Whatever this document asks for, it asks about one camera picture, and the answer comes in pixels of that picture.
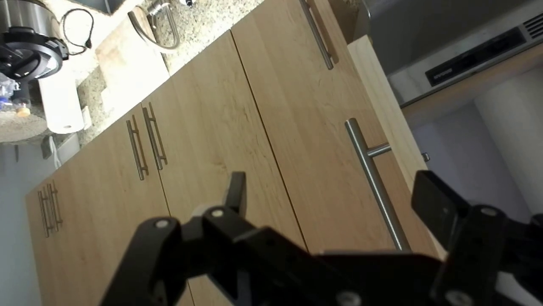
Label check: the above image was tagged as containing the stainless steel range hood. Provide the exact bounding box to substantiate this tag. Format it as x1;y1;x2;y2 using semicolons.
365;0;543;103

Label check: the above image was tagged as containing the white paper towel roll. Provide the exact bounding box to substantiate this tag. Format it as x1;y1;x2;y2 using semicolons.
37;69;90;134

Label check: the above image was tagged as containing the wooden overhead cabinet door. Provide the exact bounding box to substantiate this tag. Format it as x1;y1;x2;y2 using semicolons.
233;0;438;256

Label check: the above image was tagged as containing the silver black pressure cooker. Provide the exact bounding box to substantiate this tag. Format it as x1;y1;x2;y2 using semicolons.
0;0;70;81

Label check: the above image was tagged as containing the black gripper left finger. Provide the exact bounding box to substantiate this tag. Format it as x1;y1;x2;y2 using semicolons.
224;171;246;214

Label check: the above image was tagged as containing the silver cabinet door handle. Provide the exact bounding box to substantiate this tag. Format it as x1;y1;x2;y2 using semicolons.
345;117;411;251

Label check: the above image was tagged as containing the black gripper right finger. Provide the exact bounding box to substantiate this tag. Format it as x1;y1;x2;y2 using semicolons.
411;169;470;249

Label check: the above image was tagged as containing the silver kitchen faucet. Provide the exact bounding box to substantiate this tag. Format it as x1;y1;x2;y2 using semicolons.
127;0;195;54

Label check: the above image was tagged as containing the tall wooden cabinet door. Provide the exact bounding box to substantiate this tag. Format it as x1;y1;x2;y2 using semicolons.
144;33;304;243

